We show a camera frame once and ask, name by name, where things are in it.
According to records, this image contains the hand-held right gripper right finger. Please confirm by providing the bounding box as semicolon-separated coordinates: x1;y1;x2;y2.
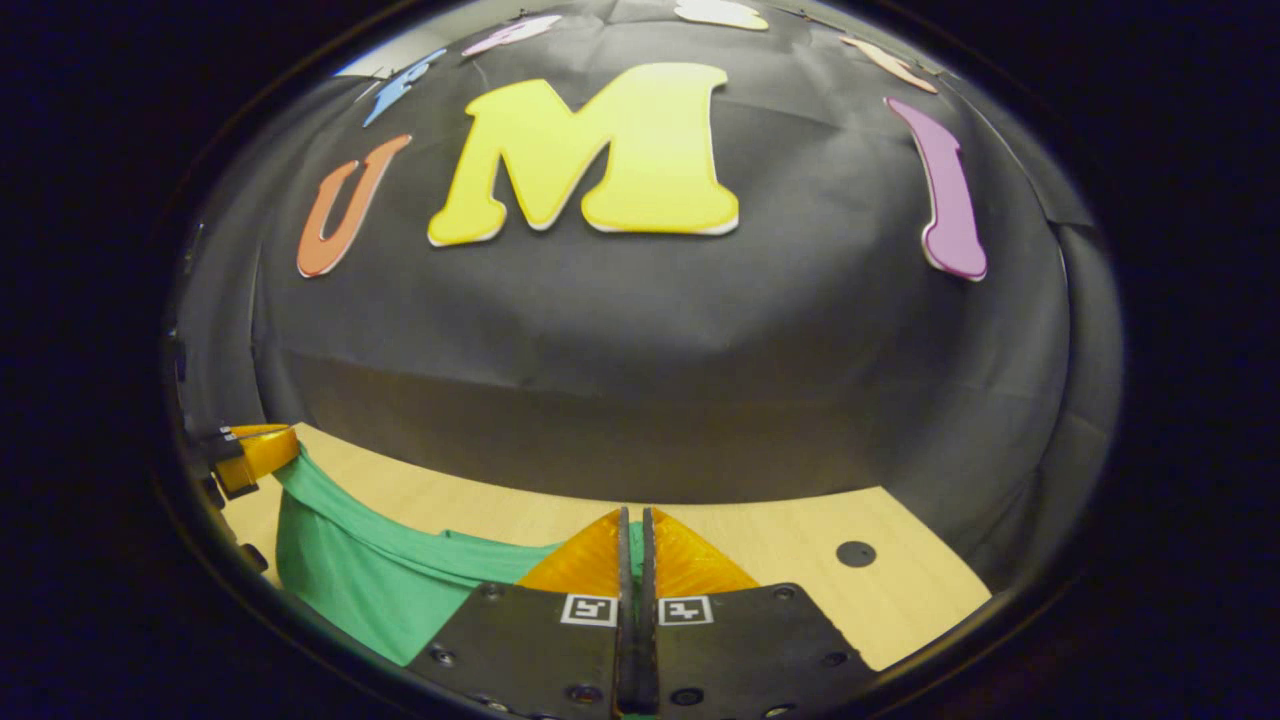
637;506;879;719

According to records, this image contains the green T-shirt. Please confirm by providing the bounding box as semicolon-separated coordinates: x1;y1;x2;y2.
272;445;646;669

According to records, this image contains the black backdrop cloth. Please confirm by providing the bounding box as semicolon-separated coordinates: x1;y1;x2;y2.
165;0;1121;591

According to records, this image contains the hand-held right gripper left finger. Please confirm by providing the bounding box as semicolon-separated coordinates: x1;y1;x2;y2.
408;506;638;719

